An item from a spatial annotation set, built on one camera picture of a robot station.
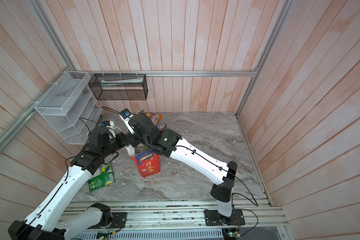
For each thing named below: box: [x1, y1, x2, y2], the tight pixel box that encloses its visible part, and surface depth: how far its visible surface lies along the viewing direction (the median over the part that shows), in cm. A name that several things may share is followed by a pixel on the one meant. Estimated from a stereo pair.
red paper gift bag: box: [130, 150, 161, 178], surface depth 78 cm
